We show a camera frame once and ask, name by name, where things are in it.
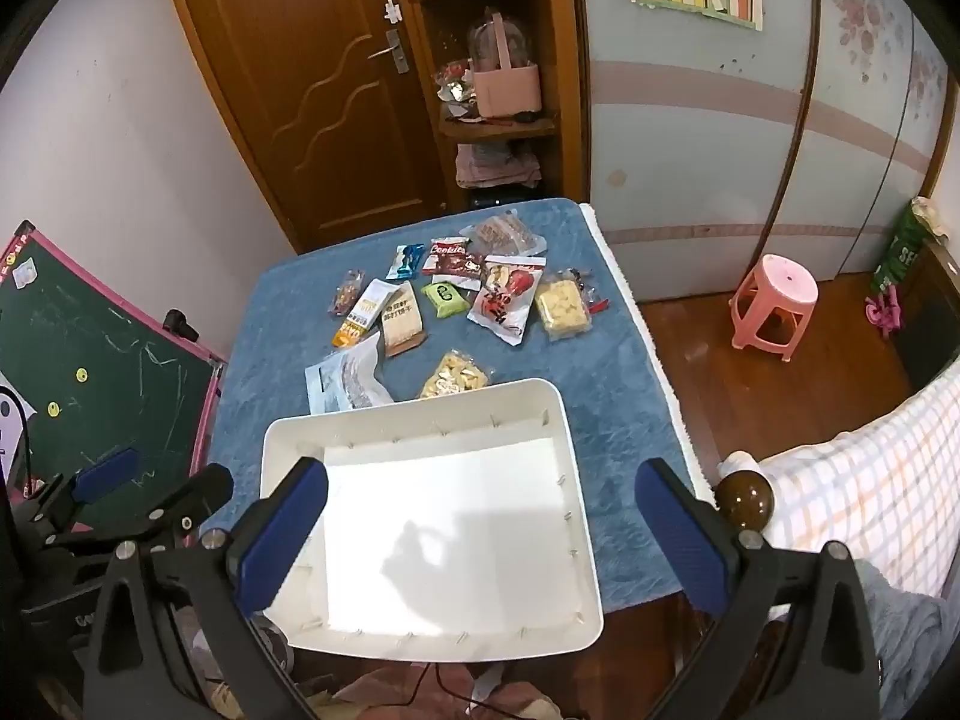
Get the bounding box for white dotted paper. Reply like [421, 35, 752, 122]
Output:
[0, 386, 37, 470]

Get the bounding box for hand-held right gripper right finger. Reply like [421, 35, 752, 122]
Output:
[634, 457, 880, 720]

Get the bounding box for clear bag of brown cakes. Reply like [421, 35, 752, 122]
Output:
[457, 210, 548, 256]

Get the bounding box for pink basket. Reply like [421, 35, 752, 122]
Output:
[469, 11, 542, 119]

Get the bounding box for dark wooden cabinet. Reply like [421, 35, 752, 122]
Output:
[896, 240, 960, 391]

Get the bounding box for white plastic bin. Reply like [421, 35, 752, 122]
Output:
[259, 377, 605, 665]

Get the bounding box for blue wafer packet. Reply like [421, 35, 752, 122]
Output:
[386, 244, 426, 282]

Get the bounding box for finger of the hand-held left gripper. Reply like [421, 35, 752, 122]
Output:
[30, 447, 142, 533]
[49, 463, 235, 552]

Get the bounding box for green bag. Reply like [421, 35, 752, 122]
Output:
[870, 199, 938, 293]

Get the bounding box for brown wooden door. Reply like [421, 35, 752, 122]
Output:
[157, 0, 451, 254]

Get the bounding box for metal door handle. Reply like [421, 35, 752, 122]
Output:
[367, 28, 411, 74]

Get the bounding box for checkered blanket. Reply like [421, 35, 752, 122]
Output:
[757, 371, 960, 601]

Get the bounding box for orange white snack packet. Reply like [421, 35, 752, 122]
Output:
[332, 279, 401, 350]

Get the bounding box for white blue snack bag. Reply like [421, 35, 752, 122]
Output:
[304, 334, 395, 415]

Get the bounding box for pink plastic stool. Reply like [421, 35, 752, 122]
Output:
[730, 255, 820, 362]

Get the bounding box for green pastry packet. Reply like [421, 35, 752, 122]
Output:
[421, 281, 470, 318]

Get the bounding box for pale blue floral wardrobe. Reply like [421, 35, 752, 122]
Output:
[581, 0, 950, 301]

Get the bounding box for pink toy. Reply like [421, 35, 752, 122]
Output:
[866, 292, 905, 338]

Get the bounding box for brown cookie packet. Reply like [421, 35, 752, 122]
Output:
[421, 251, 487, 292]

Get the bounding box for blue fleece blanket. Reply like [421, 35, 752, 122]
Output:
[201, 199, 710, 612]

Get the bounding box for folded pink clothes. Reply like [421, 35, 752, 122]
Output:
[455, 142, 542, 190]

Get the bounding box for grey blue cloth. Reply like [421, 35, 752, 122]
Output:
[855, 559, 960, 720]

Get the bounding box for clear bag of pale crackers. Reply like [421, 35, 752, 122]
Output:
[416, 349, 496, 400]

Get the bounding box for wooden corner shelf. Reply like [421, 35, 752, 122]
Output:
[394, 0, 590, 211]

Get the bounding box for clear nut bar wrapper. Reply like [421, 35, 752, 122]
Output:
[328, 268, 366, 318]

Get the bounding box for brown round bedpost knob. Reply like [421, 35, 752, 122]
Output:
[715, 471, 773, 533]

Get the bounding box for pile of shiny trinkets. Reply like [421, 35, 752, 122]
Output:
[436, 64, 475, 121]

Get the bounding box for beige biscuit packet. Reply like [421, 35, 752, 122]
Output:
[379, 281, 428, 357]

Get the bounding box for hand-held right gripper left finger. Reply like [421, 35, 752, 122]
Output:
[84, 456, 329, 720]

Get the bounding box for clear bag of yellow cookies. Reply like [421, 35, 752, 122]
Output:
[534, 276, 593, 342]

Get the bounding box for green chalkboard pink frame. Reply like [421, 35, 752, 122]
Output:
[0, 221, 228, 496]

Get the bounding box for red white snack bag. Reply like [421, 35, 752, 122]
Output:
[466, 259, 545, 347]

